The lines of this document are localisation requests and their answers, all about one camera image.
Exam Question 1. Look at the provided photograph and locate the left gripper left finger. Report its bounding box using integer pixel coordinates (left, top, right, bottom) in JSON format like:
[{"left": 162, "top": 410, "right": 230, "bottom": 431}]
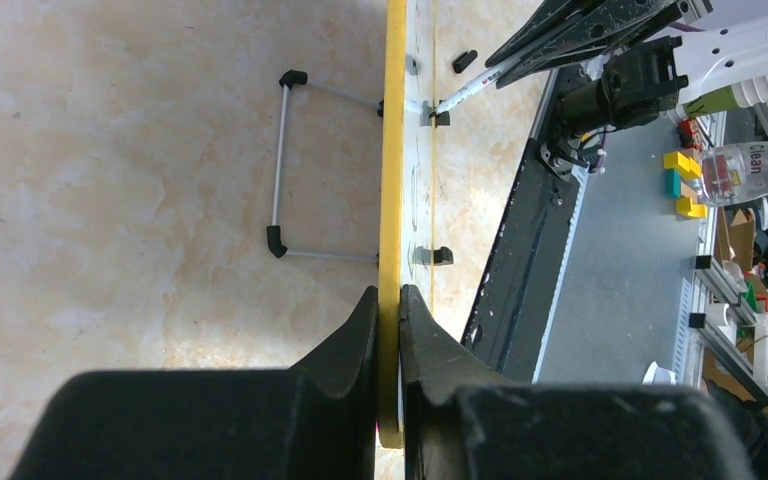
[{"left": 287, "top": 286, "right": 379, "bottom": 479}]

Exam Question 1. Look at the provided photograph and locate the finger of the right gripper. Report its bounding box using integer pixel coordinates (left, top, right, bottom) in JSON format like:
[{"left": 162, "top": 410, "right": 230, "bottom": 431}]
[
  {"left": 495, "top": 0, "right": 712, "bottom": 89},
  {"left": 484, "top": 1, "right": 623, "bottom": 68}
]

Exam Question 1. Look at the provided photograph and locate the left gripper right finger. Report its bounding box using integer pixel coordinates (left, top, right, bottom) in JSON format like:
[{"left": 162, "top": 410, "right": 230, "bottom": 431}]
[{"left": 398, "top": 284, "right": 510, "bottom": 479}]

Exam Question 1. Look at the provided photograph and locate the yellow-framed whiteboard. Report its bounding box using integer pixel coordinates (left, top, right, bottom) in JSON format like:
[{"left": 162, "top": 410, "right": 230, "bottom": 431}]
[{"left": 377, "top": 1, "right": 438, "bottom": 449}]

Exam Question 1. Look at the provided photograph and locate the black marker cap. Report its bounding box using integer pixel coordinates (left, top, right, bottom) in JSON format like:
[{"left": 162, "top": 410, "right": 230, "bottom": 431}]
[{"left": 451, "top": 50, "right": 478, "bottom": 74}]

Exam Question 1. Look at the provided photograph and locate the white marker pen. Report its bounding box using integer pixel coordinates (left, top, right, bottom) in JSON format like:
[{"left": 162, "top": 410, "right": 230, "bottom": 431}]
[{"left": 430, "top": 57, "right": 520, "bottom": 117}]

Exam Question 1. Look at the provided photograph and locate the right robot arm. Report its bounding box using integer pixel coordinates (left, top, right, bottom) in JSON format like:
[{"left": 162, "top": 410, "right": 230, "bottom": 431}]
[{"left": 485, "top": 1, "right": 768, "bottom": 172}]

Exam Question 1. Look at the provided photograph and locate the upper yellow toy block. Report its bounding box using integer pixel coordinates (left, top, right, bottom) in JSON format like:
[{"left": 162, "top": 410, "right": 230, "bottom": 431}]
[{"left": 662, "top": 151, "right": 702, "bottom": 181}]

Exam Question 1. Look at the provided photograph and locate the yellow toy block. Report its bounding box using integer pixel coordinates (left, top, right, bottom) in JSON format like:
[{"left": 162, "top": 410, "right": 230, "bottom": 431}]
[
  {"left": 662, "top": 151, "right": 702, "bottom": 181},
  {"left": 675, "top": 197, "right": 708, "bottom": 219}
]

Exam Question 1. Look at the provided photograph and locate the teal toy block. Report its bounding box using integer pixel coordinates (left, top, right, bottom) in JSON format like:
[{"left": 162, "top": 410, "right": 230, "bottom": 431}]
[{"left": 664, "top": 169, "right": 683, "bottom": 199}]

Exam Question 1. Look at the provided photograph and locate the clear cleaner spray bottle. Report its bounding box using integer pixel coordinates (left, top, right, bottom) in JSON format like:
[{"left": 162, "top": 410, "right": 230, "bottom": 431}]
[{"left": 694, "top": 141, "right": 768, "bottom": 207}]

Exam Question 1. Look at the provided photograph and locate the lower yellow toy block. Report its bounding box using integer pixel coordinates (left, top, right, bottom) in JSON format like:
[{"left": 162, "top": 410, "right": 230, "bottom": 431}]
[{"left": 675, "top": 197, "right": 708, "bottom": 219}]

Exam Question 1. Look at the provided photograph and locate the cardboard box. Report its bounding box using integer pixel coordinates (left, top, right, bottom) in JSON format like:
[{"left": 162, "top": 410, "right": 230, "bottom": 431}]
[{"left": 714, "top": 208, "right": 756, "bottom": 273}]

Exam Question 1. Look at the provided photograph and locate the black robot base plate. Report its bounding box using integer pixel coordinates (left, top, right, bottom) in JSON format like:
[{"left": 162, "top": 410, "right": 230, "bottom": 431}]
[{"left": 461, "top": 67, "right": 588, "bottom": 383}]

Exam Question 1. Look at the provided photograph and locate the white cable duct rail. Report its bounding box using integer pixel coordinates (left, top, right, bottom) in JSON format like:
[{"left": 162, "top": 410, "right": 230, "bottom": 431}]
[{"left": 531, "top": 166, "right": 590, "bottom": 383}]

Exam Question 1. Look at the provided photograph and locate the whiteboard wire stand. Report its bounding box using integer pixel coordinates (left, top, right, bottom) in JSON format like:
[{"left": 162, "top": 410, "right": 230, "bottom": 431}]
[{"left": 265, "top": 69, "right": 384, "bottom": 266}]

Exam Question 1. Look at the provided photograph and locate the aluminium frame rail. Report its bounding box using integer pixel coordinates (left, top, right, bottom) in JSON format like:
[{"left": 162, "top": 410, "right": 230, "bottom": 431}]
[{"left": 689, "top": 255, "right": 768, "bottom": 407}]

